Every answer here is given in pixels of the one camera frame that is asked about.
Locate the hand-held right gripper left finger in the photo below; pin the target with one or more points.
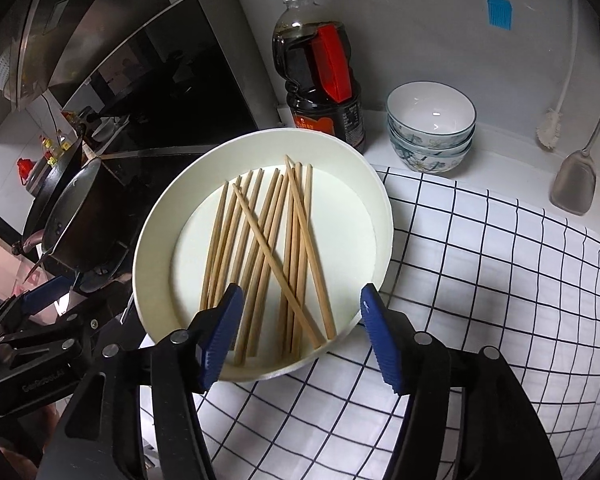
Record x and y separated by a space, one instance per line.
225 340

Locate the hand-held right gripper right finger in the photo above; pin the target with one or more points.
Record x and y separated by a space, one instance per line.
380 340

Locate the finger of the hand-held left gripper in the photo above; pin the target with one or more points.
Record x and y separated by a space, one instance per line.
45 294
100 280

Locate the pile of wooden chopsticks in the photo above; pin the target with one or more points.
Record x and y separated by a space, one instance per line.
270 260

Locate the white round basin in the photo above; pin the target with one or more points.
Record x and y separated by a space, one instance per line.
340 210

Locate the dark metal wok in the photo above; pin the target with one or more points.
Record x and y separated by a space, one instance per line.
80 210

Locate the white black-checked cloth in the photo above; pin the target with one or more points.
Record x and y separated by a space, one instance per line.
480 270

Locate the red plastic container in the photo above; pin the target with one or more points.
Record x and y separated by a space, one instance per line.
25 172

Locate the white blue-patterned bowl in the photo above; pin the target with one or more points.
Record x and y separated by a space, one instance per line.
430 149
430 110
430 165

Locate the black range hood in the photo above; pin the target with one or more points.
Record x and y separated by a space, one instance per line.
155 50

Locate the metal spatula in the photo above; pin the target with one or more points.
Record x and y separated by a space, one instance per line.
572 182

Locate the dark soy sauce bottle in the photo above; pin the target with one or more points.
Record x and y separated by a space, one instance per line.
325 85

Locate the white dish brush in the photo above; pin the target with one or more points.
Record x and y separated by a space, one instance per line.
550 132

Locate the blue silicone brush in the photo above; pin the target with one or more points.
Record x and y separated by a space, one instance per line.
500 10

